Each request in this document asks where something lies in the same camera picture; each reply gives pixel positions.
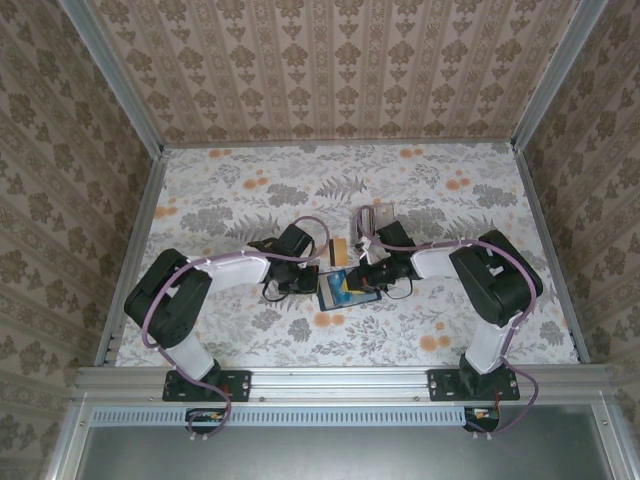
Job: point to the blue credit card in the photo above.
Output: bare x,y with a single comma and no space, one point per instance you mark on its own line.
345,296

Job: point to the blue leather card holder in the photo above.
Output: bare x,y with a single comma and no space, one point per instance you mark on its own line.
374,297

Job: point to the small brown block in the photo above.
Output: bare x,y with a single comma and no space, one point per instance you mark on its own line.
341,252

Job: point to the clear plastic card box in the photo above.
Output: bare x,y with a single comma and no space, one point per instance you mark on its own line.
385,215

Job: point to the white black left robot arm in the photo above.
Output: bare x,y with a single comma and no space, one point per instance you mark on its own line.
235,272

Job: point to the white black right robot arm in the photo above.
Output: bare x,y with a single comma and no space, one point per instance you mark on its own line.
495,280

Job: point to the floral patterned table cover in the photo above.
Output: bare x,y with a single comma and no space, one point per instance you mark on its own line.
250,200

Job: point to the grey metal sheet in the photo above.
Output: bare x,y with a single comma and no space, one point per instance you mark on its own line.
325,455

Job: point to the long aluminium base rail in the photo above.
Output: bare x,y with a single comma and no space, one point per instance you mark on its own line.
340,385

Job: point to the aluminium table side rail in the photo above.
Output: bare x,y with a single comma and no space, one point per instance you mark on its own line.
134,260
549,250

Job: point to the aluminium corner post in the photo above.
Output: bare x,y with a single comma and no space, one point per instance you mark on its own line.
120,80
554,75

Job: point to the aluminium lower frame bar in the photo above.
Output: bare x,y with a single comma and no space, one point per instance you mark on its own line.
65,450
617,450

